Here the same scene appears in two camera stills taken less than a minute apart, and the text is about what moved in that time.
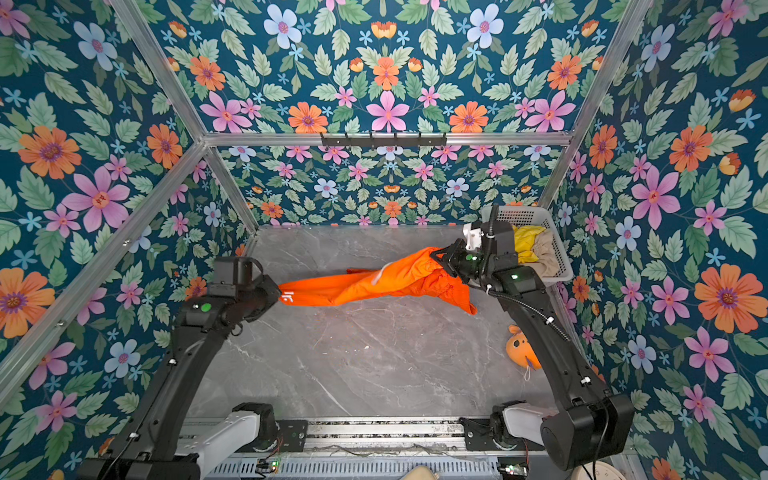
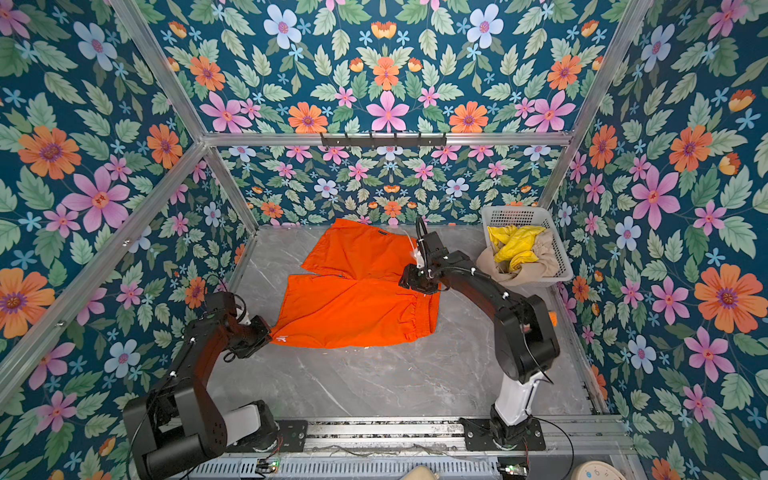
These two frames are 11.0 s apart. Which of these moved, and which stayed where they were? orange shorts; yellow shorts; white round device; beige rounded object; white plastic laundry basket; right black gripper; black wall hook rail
Moved: orange shorts; right black gripper
Stayed: white plastic laundry basket; beige rounded object; white round device; yellow shorts; black wall hook rail
